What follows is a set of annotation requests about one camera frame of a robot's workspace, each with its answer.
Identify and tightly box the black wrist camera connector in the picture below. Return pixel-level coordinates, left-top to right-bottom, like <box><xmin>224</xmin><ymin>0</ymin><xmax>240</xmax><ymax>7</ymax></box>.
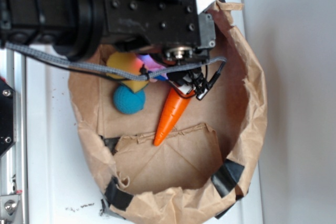
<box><xmin>167</xmin><ymin>61</ymin><xmax>226</xmax><ymax>100</ymax></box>

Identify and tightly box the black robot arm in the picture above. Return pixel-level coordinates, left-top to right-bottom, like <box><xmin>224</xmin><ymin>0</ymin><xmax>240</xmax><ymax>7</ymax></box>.
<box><xmin>1</xmin><ymin>0</ymin><xmax>216</xmax><ymax>64</ymax></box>

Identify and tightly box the orange plastic toy carrot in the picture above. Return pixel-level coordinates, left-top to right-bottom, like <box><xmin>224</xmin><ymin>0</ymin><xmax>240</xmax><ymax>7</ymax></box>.
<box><xmin>153</xmin><ymin>88</ymin><xmax>195</xmax><ymax>146</ymax></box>

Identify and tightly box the aluminium frame rail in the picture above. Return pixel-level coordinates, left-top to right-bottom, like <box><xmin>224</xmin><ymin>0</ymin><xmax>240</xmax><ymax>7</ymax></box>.
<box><xmin>1</xmin><ymin>49</ymin><xmax>29</xmax><ymax>223</ymax></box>

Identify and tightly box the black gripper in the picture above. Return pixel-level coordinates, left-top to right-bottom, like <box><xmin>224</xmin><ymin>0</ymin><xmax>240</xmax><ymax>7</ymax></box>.
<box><xmin>101</xmin><ymin>0</ymin><xmax>216</xmax><ymax>65</ymax></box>

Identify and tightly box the pink plush bunny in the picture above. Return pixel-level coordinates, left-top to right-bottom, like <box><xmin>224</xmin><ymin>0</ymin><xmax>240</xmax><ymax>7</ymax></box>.
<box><xmin>136</xmin><ymin>54</ymin><xmax>167</xmax><ymax>82</ymax></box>

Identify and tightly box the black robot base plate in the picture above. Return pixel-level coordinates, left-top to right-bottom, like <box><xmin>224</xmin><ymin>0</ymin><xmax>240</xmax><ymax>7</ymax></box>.
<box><xmin>0</xmin><ymin>79</ymin><xmax>14</xmax><ymax>157</ymax></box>

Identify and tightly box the yellow green sponge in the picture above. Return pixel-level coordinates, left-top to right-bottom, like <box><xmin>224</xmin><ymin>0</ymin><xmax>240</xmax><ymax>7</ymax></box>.
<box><xmin>106</xmin><ymin>52</ymin><xmax>149</xmax><ymax>93</ymax></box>

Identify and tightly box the grey braided cable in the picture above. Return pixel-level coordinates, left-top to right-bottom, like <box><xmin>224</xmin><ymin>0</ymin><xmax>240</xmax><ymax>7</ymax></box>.
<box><xmin>5</xmin><ymin>41</ymin><xmax>228</xmax><ymax>82</ymax></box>

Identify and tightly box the blue textured ball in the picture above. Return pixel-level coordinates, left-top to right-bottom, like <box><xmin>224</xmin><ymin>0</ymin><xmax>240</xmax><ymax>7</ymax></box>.
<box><xmin>113</xmin><ymin>86</ymin><xmax>145</xmax><ymax>114</ymax></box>

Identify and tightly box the brown paper bag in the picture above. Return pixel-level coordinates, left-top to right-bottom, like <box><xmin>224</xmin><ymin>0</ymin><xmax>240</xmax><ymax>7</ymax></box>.
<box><xmin>68</xmin><ymin>0</ymin><xmax>267</xmax><ymax>223</ymax></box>

